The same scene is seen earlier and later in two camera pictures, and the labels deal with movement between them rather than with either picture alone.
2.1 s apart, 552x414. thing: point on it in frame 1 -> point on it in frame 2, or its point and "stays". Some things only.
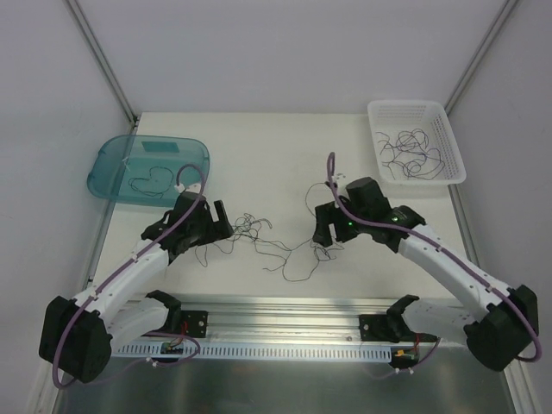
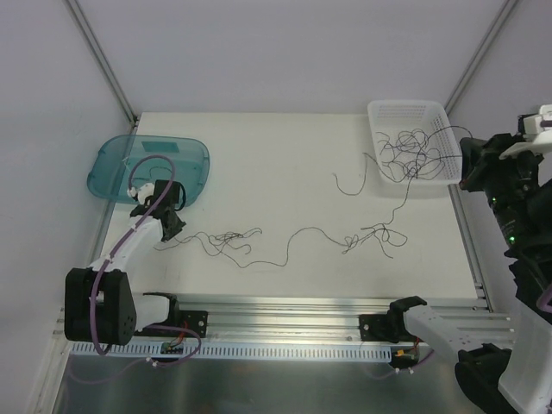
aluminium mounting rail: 242,320 stays
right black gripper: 324,223 -> 481,161
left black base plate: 194,323 stays
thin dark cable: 385,143 stays
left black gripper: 214,224 -> 171,220
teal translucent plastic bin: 142,169 stays
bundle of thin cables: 294,264 -> 225,240
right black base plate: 390,327 stays
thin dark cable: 411,153 stays
